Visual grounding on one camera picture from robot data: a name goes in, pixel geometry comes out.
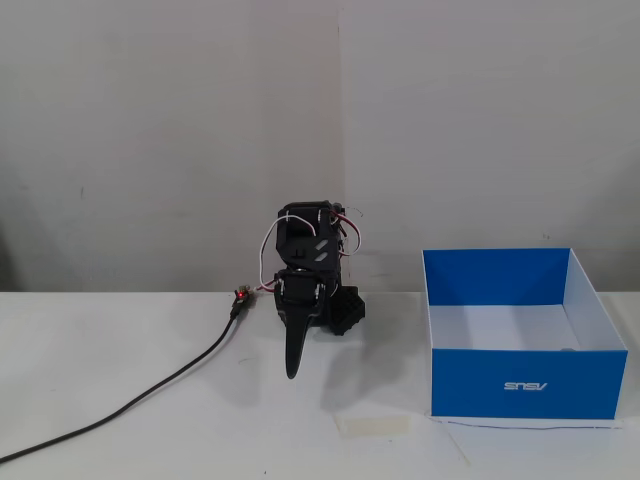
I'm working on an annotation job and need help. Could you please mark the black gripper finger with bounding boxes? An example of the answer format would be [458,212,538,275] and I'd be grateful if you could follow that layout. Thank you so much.
[298,314,318,372]
[282,316,302,381]

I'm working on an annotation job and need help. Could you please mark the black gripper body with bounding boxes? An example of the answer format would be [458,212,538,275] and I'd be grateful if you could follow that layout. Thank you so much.
[273,268,327,319]

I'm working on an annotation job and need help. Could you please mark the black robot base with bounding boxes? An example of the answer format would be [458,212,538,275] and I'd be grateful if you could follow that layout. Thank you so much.
[325,283,369,338]

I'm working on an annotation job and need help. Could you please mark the blue ASUS cardboard box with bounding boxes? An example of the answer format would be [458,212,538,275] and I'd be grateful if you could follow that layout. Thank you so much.
[421,246,629,420]

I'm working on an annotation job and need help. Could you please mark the white translucent tape strip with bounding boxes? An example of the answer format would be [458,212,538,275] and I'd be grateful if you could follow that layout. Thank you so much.
[334,415,412,438]

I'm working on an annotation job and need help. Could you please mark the white servo wire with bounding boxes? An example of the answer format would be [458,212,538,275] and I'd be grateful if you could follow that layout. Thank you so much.
[257,214,321,292]

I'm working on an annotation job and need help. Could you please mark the red servo wire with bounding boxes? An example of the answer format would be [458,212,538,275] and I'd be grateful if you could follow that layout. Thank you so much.
[327,209,365,257]

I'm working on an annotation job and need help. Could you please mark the thick black power cable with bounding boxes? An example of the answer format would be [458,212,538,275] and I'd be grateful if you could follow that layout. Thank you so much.
[0,302,242,464]

